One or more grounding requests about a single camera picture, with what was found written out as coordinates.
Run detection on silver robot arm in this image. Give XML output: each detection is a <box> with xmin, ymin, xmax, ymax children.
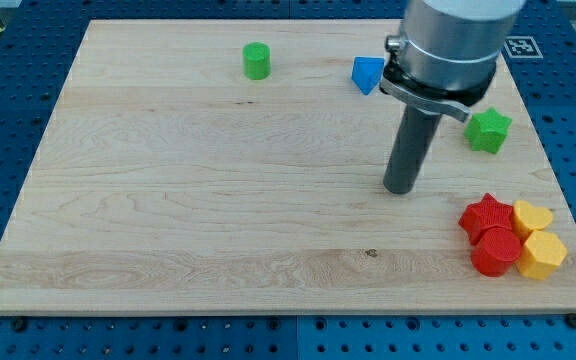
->
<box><xmin>380</xmin><ymin>0</ymin><xmax>526</xmax><ymax>122</ymax></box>

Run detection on wooden board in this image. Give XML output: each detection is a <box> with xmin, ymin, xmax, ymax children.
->
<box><xmin>0</xmin><ymin>20</ymin><xmax>576</xmax><ymax>316</ymax></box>

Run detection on green cylinder block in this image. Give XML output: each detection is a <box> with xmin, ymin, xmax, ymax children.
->
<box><xmin>242</xmin><ymin>42</ymin><xmax>271</xmax><ymax>80</ymax></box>

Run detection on blue triangle block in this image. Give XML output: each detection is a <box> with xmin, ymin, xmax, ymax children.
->
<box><xmin>351</xmin><ymin>57</ymin><xmax>385</xmax><ymax>95</ymax></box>

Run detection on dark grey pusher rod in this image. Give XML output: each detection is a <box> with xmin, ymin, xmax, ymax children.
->
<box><xmin>383</xmin><ymin>105</ymin><xmax>441</xmax><ymax>195</ymax></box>

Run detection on red star block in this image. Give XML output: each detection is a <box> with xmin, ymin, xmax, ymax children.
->
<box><xmin>458</xmin><ymin>193</ymin><xmax>513</xmax><ymax>245</ymax></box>

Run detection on green star block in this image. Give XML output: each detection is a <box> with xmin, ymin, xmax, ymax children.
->
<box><xmin>464</xmin><ymin>107</ymin><xmax>512</xmax><ymax>154</ymax></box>

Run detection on red cylinder block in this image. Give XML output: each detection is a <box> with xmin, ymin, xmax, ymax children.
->
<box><xmin>471</xmin><ymin>227</ymin><xmax>522</xmax><ymax>277</ymax></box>

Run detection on yellow heart block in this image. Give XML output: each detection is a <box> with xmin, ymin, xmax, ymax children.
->
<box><xmin>511</xmin><ymin>200</ymin><xmax>554</xmax><ymax>242</ymax></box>

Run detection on yellow hexagon block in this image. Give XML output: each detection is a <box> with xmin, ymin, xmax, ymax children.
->
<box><xmin>516</xmin><ymin>230</ymin><xmax>568</xmax><ymax>280</ymax></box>

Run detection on fiducial marker tag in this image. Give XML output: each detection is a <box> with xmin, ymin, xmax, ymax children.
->
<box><xmin>504</xmin><ymin>36</ymin><xmax>543</xmax><ymax>59</ymax></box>

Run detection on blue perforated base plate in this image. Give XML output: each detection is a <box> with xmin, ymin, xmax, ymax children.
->
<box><xmin>0</xmin><ymin>0</ymin><xmax>576</xmax><ymax>359</ymax></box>

